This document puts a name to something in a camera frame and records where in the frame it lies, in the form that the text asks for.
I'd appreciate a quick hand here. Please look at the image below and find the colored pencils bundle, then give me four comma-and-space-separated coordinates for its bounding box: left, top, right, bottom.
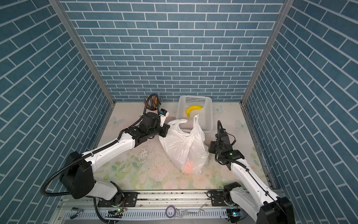
144, 96, 162, 111

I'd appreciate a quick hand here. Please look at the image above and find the purple tape roll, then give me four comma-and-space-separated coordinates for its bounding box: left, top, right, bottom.
165, 205, 176, 219

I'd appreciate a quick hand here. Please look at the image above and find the yellow banana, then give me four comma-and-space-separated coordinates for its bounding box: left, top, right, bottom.
186, 105, 203, 117

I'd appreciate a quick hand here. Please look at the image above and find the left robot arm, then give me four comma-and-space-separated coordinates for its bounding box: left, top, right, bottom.
40, 93, 170, 206

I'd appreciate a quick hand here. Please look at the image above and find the white plastic basket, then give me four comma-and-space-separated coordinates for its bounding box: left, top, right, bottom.
176, 95, 213, 133

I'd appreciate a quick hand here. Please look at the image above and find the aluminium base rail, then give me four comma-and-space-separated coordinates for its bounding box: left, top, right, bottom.
50, 189, 250, 224

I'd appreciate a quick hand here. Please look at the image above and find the metal clip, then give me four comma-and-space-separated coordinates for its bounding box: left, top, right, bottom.
69, 207, 84, 219

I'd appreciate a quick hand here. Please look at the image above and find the white plastic bag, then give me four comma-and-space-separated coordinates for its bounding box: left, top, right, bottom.
159, 115, 209, 175

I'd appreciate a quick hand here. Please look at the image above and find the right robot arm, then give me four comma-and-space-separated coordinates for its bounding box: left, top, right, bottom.
209, 121, 295, 224

